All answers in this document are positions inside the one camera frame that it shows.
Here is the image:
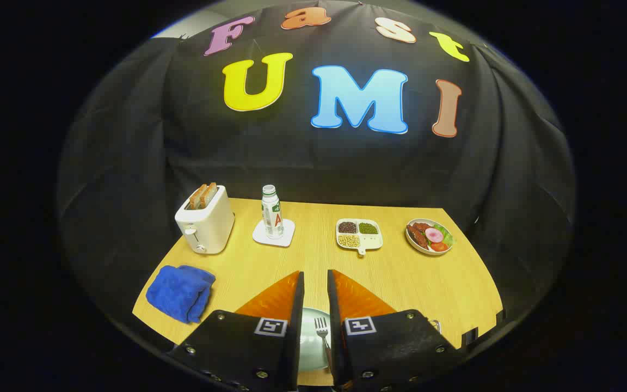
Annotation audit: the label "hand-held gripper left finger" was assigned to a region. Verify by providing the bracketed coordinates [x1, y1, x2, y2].
[165, 271, 305, 392]

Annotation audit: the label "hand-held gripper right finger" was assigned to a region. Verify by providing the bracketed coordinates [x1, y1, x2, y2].
[327, 269, 462, 392]

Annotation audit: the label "fork with wooden handle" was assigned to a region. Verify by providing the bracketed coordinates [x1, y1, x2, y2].
[314, 317, 334, 372]

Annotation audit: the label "pale green plate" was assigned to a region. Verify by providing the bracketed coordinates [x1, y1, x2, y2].
[298, 308, 331, 374]

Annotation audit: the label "white divided dish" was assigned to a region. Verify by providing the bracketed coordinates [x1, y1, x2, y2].
[336, 218, 384, 256]

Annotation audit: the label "white square coaster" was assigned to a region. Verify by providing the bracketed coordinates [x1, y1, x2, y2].
[252, 218, 296, 248]

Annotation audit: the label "white round food plate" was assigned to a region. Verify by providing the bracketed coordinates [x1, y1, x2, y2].
[405, 218, 456, 256]

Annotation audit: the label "brown meat pieces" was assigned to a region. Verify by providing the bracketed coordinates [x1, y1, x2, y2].
[408, 222, 433, 248]

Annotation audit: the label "blue folded towel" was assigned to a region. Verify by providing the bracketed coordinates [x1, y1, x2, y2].
[146, 265, 217, 324]

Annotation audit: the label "white toaster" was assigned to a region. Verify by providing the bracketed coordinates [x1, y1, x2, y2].
[175, 185, 236, 255]

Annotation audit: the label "green lettuce leaf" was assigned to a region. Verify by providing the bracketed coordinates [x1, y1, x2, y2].
[433, 223, 456, 246]

